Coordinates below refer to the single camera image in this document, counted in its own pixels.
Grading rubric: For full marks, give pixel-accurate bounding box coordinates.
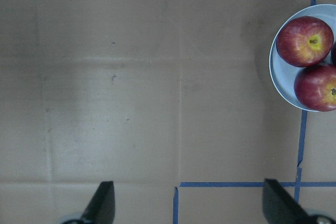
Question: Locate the light blue plate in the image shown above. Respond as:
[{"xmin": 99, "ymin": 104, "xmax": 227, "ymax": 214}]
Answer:
[{"xmin": 269, "ymin": 4, "xmax": 335, "ymax": 112}]

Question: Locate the red apple on plate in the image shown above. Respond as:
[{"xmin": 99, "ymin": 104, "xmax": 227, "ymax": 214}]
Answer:
[
  {"xmin": 276, "ymin": 16, "xmax": 334, "ymax": 68},
  {"xmin": 293, "ymin": 64, "xmax": 335, "ymax": 112}
]

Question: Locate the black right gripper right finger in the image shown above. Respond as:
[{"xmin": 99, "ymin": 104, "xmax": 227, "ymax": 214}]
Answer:
[{"xmin": 262, "ymin": 179, "xmax": 318, "ymax": 224}]

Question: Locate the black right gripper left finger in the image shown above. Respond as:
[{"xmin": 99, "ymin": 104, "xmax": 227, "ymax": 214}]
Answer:
[{"xmin": 79, "ymin": 181, "xmax": 116, "ymax": 224}]

